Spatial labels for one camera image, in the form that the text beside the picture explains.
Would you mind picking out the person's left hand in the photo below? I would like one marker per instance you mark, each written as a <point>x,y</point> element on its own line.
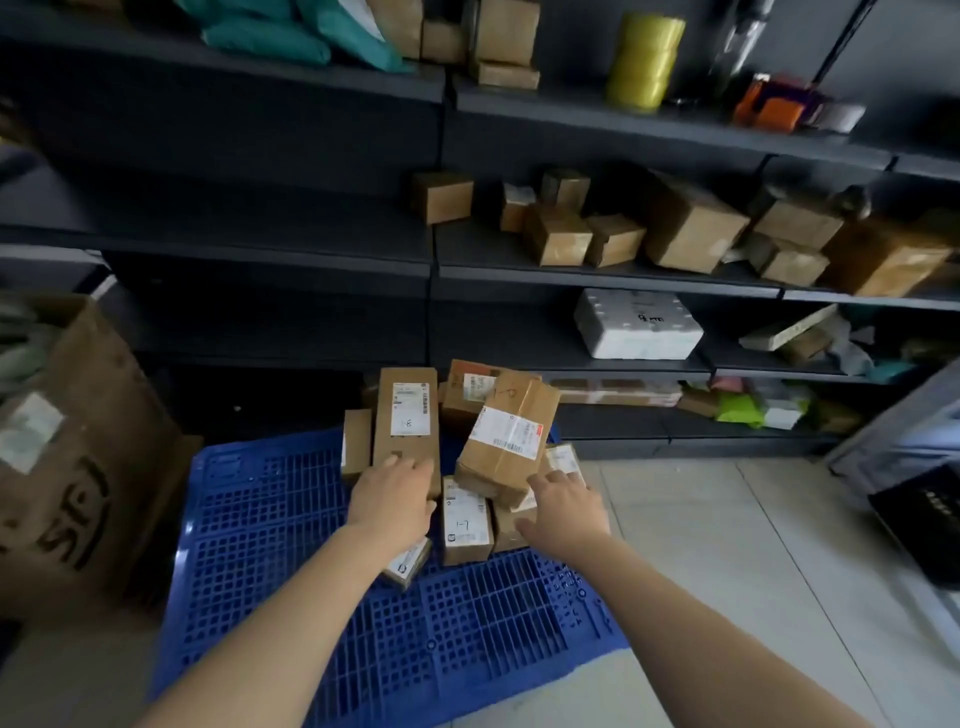
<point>390,499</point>

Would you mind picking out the person's right hand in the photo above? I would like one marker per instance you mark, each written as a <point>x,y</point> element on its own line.
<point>574,517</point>

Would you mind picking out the person's left fingers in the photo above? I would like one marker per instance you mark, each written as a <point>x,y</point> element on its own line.
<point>412,469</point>

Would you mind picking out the person's right thumb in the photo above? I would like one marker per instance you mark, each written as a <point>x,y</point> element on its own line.
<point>531,528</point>

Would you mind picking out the person's right forearm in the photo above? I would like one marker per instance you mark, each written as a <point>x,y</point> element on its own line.
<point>697,630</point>

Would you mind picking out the person's left forearm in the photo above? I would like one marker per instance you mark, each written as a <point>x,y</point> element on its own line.
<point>285,622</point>

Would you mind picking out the pile of labelled cardboard parcels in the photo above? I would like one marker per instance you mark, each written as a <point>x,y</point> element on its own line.
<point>495,442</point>

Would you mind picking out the blue plastic pallet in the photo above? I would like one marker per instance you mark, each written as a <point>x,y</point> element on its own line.
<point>480,630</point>

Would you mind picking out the long flat taped box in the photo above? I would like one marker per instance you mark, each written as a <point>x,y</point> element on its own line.
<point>615,392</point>

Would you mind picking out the white foam box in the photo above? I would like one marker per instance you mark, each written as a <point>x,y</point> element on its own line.
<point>637,324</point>

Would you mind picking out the green plastic packet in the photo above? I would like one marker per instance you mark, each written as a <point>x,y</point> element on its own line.
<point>739,409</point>

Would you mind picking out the white plastic packet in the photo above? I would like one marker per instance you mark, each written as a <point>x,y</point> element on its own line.
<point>784,417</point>

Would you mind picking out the dark metal shelving unit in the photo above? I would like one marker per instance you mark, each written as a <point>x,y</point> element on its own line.
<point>262,225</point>

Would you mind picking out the flat cardboard pieces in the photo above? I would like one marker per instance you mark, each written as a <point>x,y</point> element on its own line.
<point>795,336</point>

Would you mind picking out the row of plain cardboard boxes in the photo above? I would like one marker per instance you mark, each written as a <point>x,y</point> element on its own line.
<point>690,225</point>

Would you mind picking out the large open cardboard box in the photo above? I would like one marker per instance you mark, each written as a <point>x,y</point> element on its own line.
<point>67,465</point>

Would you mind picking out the grey plastic bag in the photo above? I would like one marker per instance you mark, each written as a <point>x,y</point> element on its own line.
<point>856,352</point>

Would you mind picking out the grey cart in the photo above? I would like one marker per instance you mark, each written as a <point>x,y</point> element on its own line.
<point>900,435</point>

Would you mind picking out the black plastic crate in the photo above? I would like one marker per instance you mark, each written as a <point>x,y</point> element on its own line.
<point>921,529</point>

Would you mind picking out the small teal packet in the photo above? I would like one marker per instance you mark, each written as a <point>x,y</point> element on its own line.
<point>892,371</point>

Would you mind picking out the flat cardboard box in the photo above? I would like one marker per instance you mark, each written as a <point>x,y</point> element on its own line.
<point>504,76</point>

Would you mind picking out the small cardboard box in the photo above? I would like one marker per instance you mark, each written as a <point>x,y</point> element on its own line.
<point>442,41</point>

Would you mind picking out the tall cardboard box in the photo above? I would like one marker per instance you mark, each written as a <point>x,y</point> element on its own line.
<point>397,24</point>

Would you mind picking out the square cardboard box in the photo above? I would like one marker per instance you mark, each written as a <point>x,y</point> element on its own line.
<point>507,30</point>

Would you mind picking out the yellow twine roll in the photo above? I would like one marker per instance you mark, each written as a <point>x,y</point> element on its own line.
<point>643,61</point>

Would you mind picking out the orange tape dispenser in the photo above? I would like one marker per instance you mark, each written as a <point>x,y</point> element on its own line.
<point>772,105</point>

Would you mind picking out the dark bottle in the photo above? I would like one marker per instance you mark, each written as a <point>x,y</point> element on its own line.
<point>739,45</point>

